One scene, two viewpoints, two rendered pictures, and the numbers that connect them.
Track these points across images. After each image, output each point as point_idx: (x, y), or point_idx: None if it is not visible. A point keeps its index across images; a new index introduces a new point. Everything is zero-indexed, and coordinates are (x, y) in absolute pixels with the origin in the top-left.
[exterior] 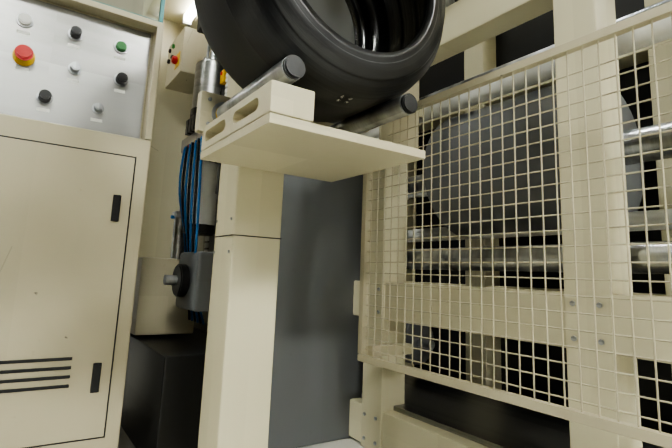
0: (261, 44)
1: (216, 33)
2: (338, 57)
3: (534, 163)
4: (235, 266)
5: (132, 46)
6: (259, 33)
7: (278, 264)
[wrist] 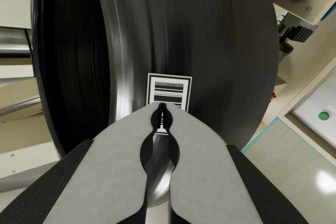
0: None
1: (267, 62)
2: None
3: None
4: None
5: (313, 112)
6: (207, 3)
7: None
